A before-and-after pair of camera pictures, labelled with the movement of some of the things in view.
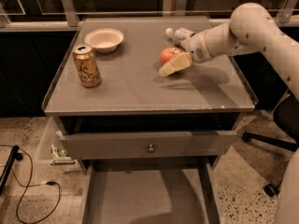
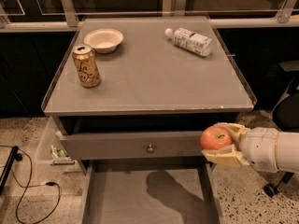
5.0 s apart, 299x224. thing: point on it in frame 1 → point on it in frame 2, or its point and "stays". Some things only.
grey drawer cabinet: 118,112 stays
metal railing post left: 68,6 stays
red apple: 167,53 → 214,137
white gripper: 196,47 → 258,147
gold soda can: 87,65 stays
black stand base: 15,154 stays
